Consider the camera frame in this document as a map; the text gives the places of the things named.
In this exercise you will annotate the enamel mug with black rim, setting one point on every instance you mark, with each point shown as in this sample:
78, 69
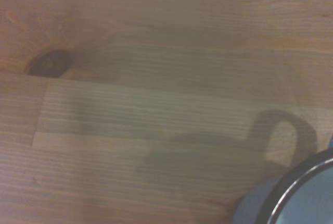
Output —
307, 198

